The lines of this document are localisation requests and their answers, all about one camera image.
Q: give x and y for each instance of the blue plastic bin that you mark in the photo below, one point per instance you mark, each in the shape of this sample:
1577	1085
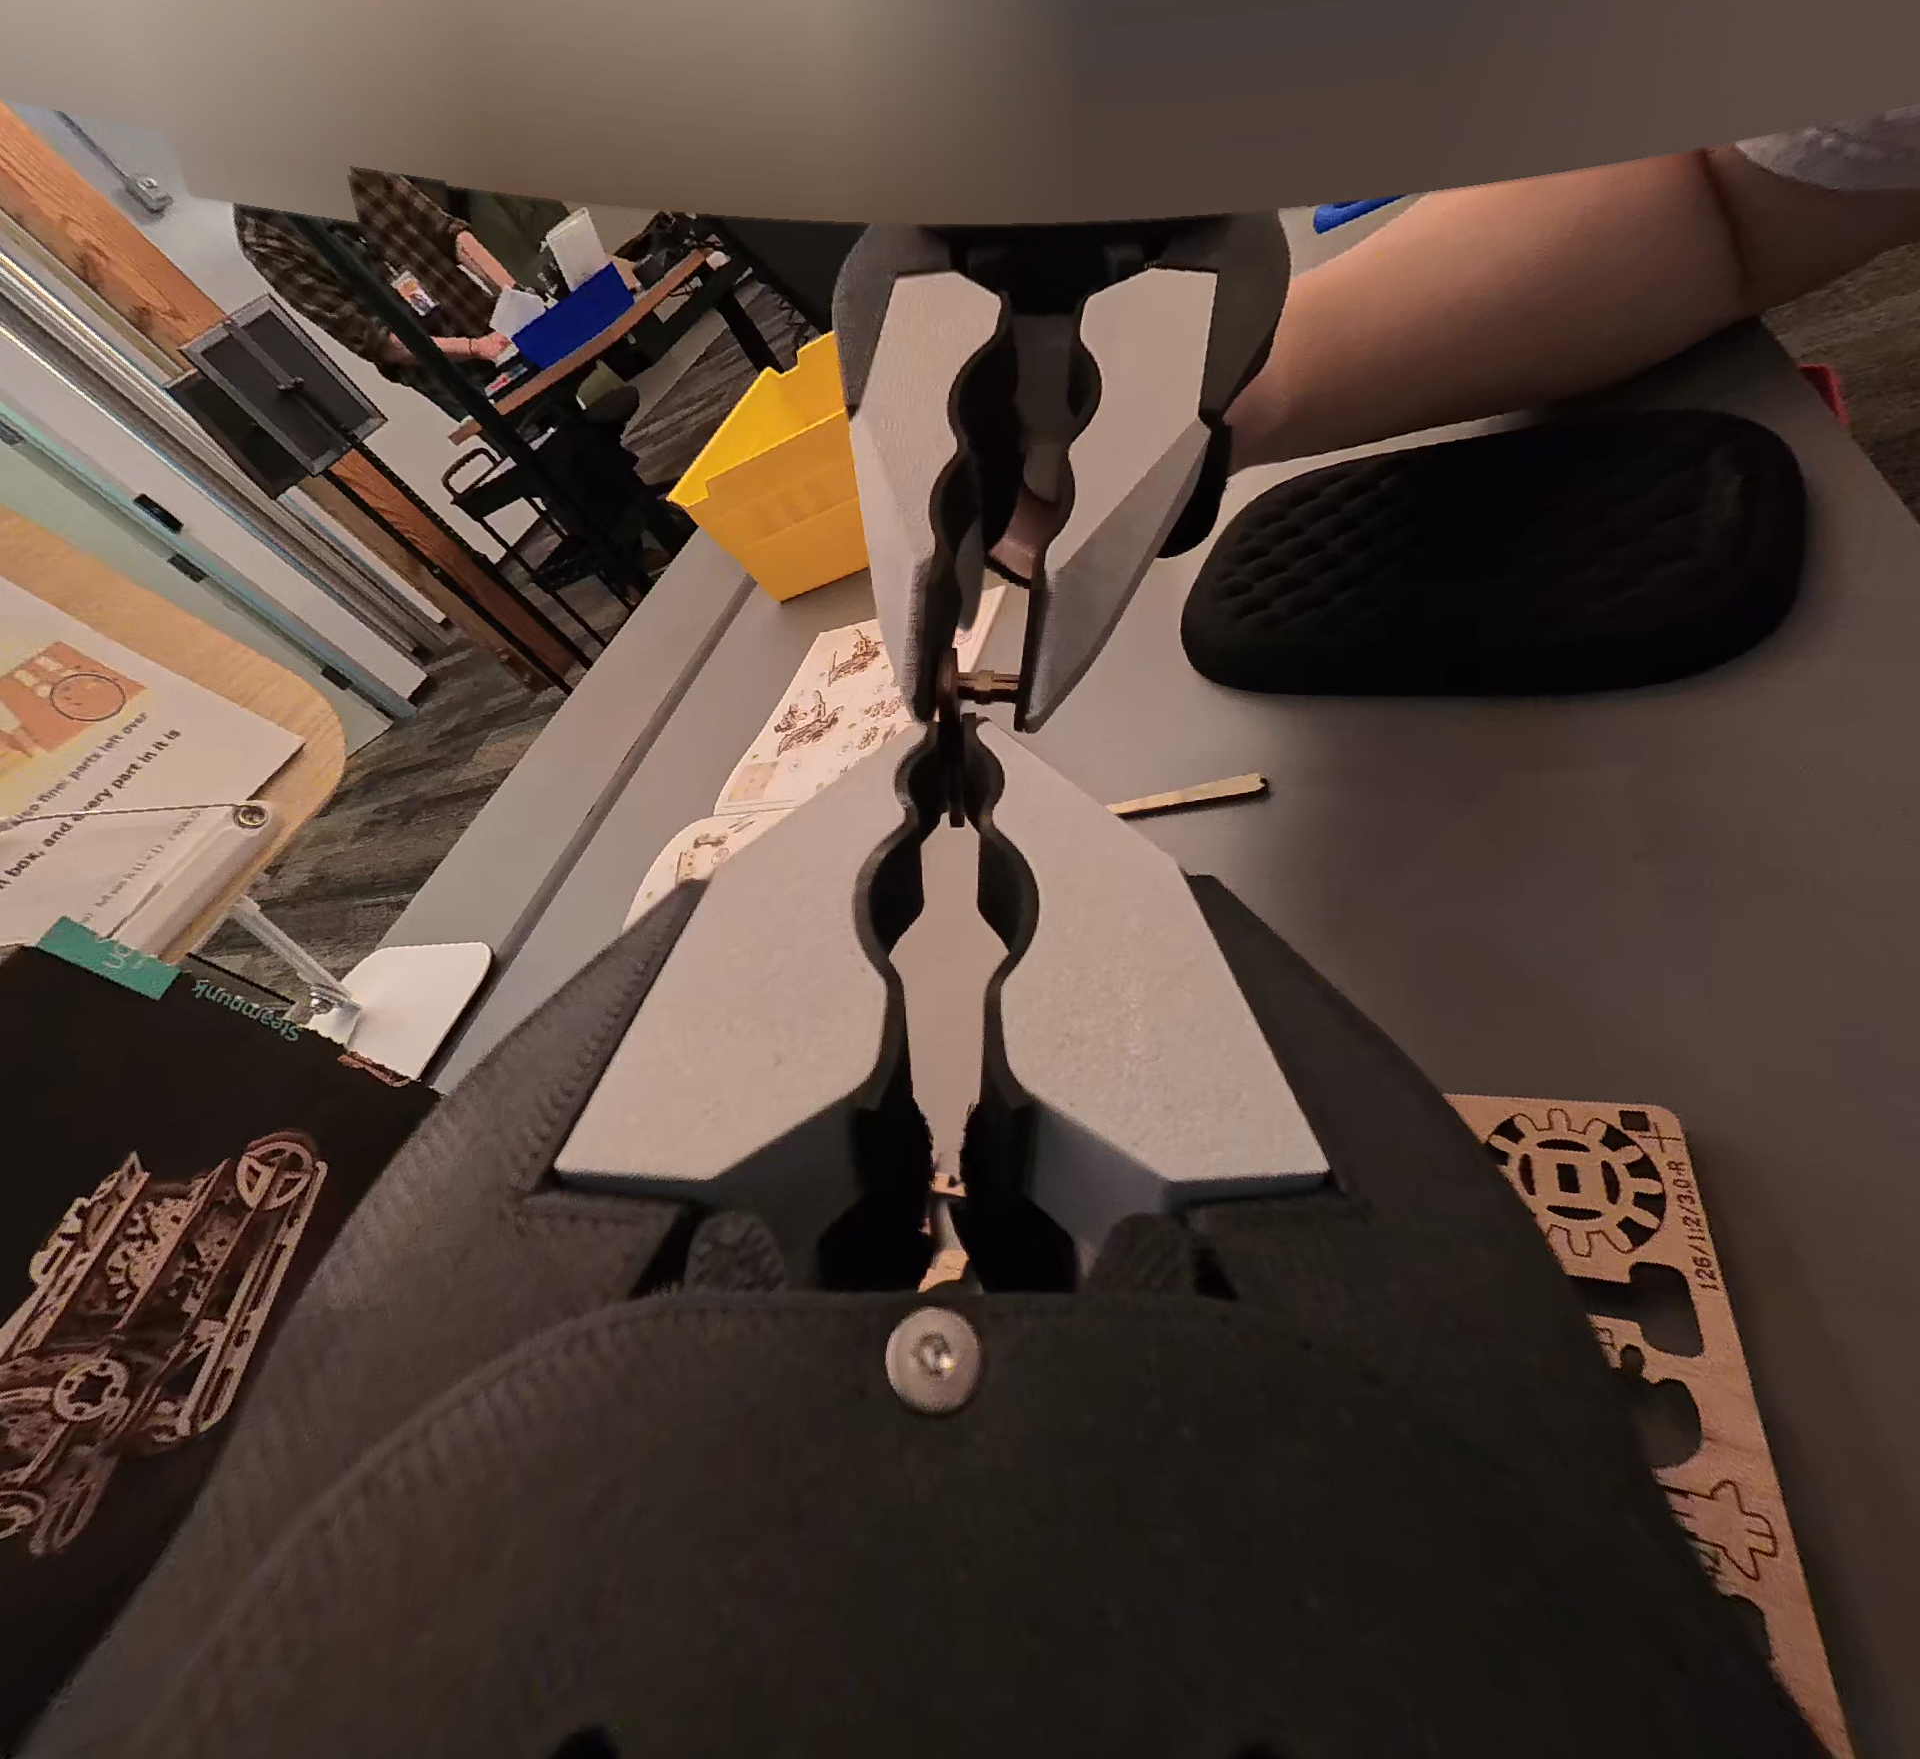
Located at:
575	317

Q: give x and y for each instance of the wooden table with black legs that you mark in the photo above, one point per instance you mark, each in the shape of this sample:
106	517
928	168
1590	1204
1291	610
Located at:
660	289

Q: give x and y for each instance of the black model kit box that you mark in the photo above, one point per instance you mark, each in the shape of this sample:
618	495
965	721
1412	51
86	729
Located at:
148	1114

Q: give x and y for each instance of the small wooden lever part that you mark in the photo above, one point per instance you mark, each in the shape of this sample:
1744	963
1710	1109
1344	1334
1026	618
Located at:
993	684

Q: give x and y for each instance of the white container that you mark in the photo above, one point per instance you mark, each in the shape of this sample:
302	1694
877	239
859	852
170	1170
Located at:
575	246

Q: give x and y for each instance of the person's right forearm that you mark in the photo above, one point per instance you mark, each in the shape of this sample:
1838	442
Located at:
1498	307

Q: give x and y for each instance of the person's right hand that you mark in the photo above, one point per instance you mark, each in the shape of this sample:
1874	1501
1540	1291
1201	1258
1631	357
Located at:
1033	524

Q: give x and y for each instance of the long wooden stick part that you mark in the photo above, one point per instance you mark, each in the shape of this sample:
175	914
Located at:
1201	793

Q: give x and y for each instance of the yellow plastic bin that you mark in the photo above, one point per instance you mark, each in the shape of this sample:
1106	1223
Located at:
762	485

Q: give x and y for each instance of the small red object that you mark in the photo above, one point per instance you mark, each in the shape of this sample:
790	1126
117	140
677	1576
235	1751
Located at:
1818	391

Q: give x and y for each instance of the black chair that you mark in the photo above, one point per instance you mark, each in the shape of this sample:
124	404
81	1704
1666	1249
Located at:
599	416

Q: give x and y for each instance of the black wrist rest pad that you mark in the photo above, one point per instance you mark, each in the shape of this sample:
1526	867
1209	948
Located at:
1498	561

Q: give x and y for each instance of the open instruction booklet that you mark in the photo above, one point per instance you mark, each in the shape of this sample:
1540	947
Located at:
816	717

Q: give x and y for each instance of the printed paper sign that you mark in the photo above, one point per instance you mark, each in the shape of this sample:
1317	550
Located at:
120	739

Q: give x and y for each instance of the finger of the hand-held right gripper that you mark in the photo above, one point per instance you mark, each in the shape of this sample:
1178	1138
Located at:
1157	425
901	440

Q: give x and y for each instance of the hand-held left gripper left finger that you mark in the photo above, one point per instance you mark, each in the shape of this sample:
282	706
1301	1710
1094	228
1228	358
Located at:
722	1042

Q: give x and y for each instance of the white rounded plate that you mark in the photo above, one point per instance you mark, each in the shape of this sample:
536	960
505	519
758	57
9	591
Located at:
419	1017

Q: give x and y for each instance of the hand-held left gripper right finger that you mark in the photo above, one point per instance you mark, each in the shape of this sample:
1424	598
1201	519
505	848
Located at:
1140	1042

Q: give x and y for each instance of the small blue object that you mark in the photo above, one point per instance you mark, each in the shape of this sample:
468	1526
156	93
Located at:
1358	216

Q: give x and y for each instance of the laser-cut wooden parts sheet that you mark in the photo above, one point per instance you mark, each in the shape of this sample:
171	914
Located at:
1651	1281

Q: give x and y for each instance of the rounded wooden table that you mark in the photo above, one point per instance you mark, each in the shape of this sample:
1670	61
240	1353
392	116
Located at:
292	723

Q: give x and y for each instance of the clear acrylic sign holder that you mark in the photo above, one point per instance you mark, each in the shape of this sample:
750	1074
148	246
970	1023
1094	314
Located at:
282	919

